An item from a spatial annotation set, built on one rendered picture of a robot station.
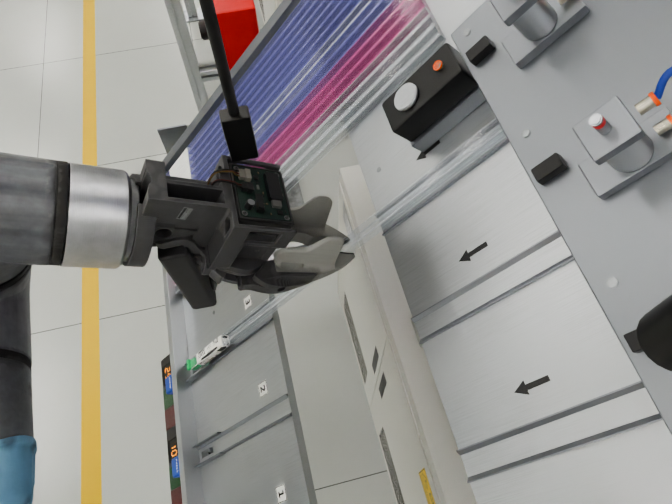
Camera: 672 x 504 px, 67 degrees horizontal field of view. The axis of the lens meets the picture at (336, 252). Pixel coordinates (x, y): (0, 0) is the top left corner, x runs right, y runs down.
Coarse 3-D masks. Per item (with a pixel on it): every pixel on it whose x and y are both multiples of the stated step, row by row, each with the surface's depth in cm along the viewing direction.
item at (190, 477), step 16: (176, 304) 74; (176, 320) 73; (176, 336) 71; (176, 352) 70; (176, 368) 69; (176, 384) 67; (176, 400) 67; (192, 400) 68; (176, 416) 66; (192, 416) 66; (176, 432) 65; (192, 432) 65; (192, 448) 64; (192, 464) 63; (192, 480) 62; (192, 496) 61
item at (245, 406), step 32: (224, 288) 67; (192, 320) 72; (224, 320) 66; (192, 352) 70; (224, 352) 64; (256, 352) 60; (192, 384) 69; (224, 384) 63; (256, 384) 58; (288, 384) 55; (224, 416) 62; (256, 416) 57; (288, 416) 53; (224, 448) 61; (256, 448) 56; (288, 448) 52; (224, 480) 59; (256, 480) 55; (288, 480) 52
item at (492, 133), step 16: (496, 128) 40; (464, 144) 42; (480, 144) 41; (448, 160) 43; (464, 160) 42; (432, 176) 44; (448, 176) 43; (416, 192) 45; (384, 208) 47; (400, 208) 46; (368, 224) 48; (384, 224) 48; (352, 240) 49; (368, 240) 49; (304, 288) 55; (272, 304) 57; (240, 320) 61; (256, 320) 59; (224, 336) 62; (240, 336) 62; (192, 368) 67
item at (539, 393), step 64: (448, 0) 48; (384, 128) 51; (384, 192) 49; (448, 192) 44; (512, 192) 39; (448, 256) 43; (512, 256) 38; (448, 320) 41; (512, 320) 37; (576, 320) 34; (448, 384) 40; (512, 384) 37; (576, 384) 33; (640, 384) 31; (512, 448) 36; (576, 448) 33; (640, 448) 30
